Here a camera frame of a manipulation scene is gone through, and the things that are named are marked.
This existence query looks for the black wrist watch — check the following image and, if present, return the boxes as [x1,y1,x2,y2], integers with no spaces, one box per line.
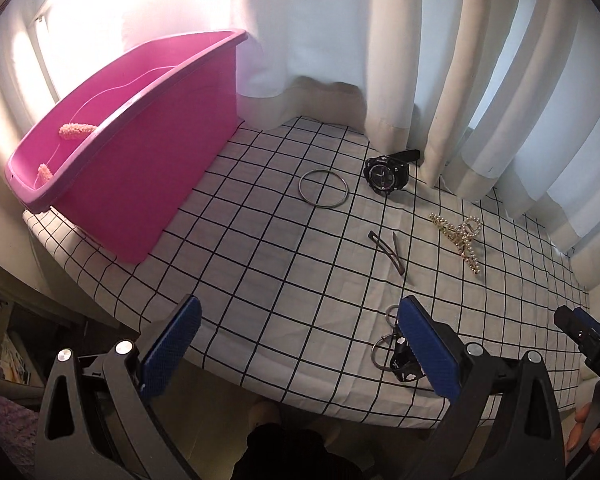
[364,150,422,197]

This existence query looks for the dark metal hair clip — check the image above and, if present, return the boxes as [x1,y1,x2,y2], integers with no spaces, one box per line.
[367,230,407,277]

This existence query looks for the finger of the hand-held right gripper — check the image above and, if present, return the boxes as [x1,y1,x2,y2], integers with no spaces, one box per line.
[553,306,588,348]
[572,307,600,341]

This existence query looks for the purple knitted blanket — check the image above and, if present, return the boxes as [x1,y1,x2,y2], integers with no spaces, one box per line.
[0,385,43,480]

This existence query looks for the cream curtain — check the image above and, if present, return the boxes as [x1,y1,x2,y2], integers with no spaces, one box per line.
[362,0,600,261]

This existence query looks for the white sheer curtain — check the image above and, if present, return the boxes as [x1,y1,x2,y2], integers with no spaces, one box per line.
[235,0,373,128]

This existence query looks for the checked white tablecloth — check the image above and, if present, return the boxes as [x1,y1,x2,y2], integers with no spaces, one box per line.
[22,115,593,428]

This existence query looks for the person's right hand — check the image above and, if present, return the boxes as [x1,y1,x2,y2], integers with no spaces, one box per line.
[566,402,600,453]

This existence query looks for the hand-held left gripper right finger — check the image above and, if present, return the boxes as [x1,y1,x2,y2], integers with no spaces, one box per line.
[396,296,566,480]

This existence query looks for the silver metal bangle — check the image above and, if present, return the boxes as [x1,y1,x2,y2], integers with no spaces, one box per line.
[298,169,342,206]
[307,176,351,209]

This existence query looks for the key ring with black tag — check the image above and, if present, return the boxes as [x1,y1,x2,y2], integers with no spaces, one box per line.
[371,304,425,385]

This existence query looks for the colourful printed papers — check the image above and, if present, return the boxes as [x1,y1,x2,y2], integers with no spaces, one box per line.
[0,280,33,383]

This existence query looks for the pearl hair claw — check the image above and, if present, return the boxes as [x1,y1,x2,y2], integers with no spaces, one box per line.
[428,212,482,276]

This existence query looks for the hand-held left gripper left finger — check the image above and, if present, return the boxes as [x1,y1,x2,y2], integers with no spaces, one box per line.
[32,295,202,480]

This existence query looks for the pink plastic bin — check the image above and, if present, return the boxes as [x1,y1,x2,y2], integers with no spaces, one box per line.
[6,29,248,265]

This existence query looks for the dark cloth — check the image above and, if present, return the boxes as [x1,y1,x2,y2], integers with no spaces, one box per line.
[231,421,333,480]

